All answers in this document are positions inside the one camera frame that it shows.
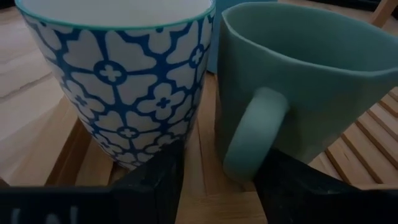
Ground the wooden slatted tray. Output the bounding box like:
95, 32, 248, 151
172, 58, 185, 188
45, 0, 398, 224

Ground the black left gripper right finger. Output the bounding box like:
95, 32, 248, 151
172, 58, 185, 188
253, 147, 358, 224

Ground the plain green mug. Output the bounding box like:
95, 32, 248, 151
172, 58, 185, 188
214, 2, 398, 183

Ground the white mug blue floral pattern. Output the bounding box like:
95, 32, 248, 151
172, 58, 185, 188
14, 0, 217, 171

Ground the plain blue mug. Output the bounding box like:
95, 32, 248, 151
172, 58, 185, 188
206, 0, 277, 75

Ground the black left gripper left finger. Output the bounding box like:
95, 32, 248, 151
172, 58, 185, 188
110, 139, 185, 224

